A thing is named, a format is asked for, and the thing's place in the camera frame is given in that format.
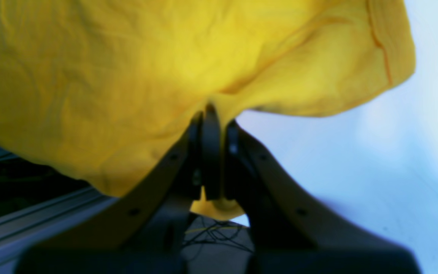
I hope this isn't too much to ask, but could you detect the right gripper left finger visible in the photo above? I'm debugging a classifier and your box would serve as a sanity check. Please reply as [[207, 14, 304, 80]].
[[16, 112, 203, 274]]

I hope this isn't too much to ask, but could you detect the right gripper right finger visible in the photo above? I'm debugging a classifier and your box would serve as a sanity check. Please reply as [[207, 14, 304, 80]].
[[200, 105, 421, 274]]

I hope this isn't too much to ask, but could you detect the yellow T-shirt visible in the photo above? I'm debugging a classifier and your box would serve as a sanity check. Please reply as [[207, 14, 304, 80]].
[[0, 0, 416, 221]]

